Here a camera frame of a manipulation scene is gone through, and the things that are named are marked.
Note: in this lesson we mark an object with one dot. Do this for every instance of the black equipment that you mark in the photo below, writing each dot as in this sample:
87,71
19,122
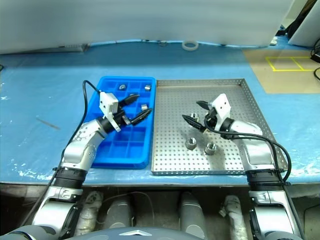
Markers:
287,28

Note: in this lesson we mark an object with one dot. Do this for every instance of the white backdrop board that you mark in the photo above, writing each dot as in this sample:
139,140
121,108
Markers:
150,20

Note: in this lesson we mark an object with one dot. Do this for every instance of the small white object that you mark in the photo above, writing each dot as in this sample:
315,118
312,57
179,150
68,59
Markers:
273,41

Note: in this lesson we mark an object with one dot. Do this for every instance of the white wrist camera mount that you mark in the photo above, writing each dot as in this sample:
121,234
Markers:
221,105
108,102

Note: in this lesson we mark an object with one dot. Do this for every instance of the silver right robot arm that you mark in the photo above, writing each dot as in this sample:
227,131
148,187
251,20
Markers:
257,155

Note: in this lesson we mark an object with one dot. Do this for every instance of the grey power strip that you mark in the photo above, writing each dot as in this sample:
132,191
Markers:
75,46

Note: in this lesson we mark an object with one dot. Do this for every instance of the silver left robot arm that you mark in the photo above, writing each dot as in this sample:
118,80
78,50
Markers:
80,147

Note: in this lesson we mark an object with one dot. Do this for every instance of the perforated metal tray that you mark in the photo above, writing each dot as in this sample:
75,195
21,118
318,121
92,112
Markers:
175,155

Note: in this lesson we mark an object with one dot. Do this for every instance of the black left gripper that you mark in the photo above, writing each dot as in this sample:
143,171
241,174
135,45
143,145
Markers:
122,116

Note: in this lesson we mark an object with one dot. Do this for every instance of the white tape roll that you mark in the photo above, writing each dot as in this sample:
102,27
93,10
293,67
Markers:
183,45

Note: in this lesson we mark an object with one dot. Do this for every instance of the grey robot torso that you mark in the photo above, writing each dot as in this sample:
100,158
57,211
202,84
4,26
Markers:
135,233

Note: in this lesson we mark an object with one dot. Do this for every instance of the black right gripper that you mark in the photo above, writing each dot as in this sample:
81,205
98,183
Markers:
211,118

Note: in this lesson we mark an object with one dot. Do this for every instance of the white wrapped rounded shape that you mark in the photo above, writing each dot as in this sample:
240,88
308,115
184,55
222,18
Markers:
235,217
90,212

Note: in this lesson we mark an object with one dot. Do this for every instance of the nut in tray middle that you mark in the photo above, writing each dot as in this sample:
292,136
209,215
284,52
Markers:
143,107

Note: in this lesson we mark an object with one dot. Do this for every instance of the blue compartment tray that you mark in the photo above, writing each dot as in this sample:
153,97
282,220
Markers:
136,150

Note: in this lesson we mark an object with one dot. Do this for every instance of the metal nut right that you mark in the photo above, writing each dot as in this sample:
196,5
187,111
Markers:
210,148

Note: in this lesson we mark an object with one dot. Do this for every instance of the thin brown stick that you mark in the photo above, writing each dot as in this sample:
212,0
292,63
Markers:
47,123

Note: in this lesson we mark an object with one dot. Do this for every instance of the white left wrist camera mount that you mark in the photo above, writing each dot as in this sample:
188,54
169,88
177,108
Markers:
108,102

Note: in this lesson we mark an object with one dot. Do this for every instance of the white leaning panel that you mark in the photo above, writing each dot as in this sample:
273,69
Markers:
307,27

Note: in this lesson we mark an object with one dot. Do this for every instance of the nut in tray top-right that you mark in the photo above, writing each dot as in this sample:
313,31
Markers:
148,87

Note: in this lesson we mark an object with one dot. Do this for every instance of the metal nut left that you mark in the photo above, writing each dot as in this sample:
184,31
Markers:
191,143

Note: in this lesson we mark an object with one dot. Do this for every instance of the brown cardboard mat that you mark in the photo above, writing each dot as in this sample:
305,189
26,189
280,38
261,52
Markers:
275,80

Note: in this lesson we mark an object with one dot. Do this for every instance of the grey rounded robot leg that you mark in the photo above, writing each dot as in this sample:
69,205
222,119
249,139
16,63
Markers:
118,212
191,212

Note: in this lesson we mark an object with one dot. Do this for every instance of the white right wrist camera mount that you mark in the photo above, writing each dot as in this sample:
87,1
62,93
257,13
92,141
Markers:
221,105

